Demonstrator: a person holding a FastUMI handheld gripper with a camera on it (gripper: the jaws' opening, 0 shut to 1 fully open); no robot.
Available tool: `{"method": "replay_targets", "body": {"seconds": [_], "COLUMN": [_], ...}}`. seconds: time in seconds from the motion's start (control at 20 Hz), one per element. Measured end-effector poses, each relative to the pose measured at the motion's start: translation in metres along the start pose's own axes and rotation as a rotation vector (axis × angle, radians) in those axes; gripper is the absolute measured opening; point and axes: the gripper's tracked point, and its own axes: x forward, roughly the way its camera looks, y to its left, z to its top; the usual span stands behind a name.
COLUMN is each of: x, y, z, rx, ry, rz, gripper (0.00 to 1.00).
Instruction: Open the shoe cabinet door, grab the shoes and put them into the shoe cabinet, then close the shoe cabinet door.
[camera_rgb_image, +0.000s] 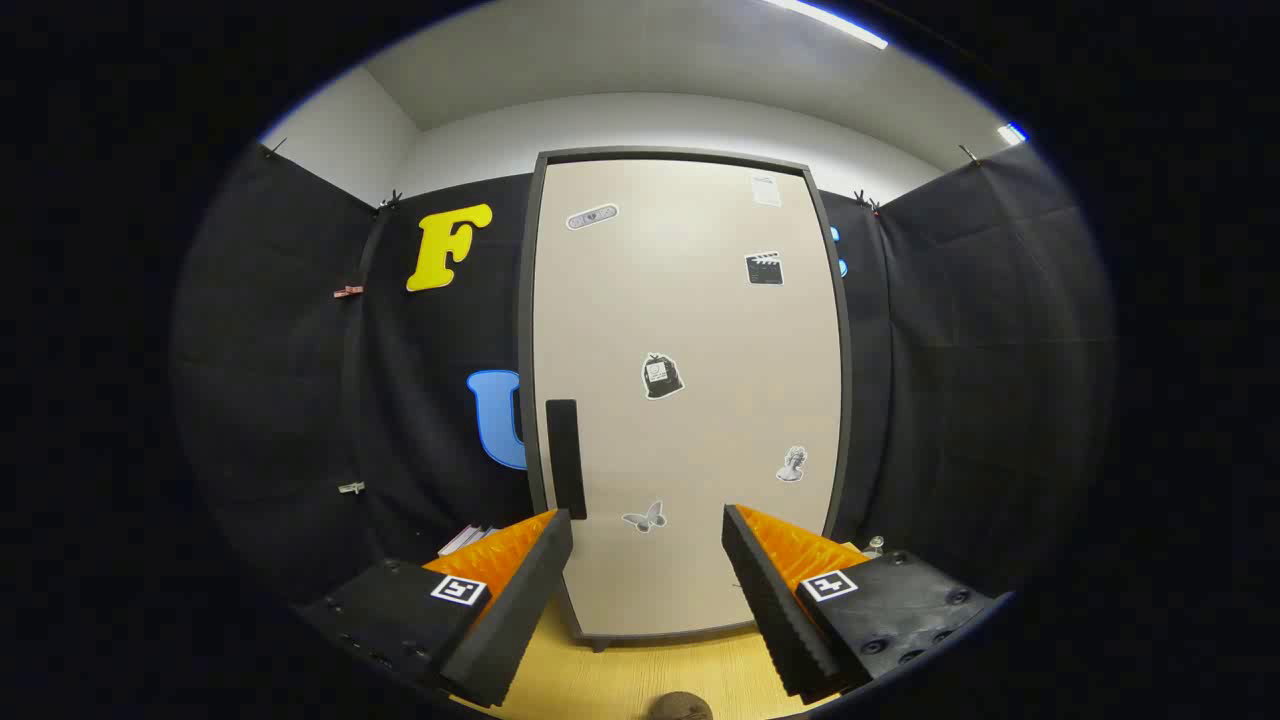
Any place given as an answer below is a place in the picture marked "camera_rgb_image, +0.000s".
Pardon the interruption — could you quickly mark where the black backdrop cloth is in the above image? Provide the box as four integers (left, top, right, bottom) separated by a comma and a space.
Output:
170, 140, 1116, 621

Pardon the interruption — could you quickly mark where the black door handle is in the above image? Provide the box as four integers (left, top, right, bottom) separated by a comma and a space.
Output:
546, 399, 588, 521

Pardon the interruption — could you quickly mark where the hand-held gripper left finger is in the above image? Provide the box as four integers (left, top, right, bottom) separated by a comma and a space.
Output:
298, 508, 574, 710

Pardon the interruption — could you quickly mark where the brown fuzzy shoe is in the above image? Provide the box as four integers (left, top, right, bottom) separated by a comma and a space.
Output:
646, 691, 715, 720

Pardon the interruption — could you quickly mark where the grey shoe cabinet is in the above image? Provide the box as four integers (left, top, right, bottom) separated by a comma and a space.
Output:
517, 148, 853, 652

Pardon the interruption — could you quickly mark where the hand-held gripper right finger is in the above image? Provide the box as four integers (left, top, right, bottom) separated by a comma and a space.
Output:
722, 503, 1003, 703

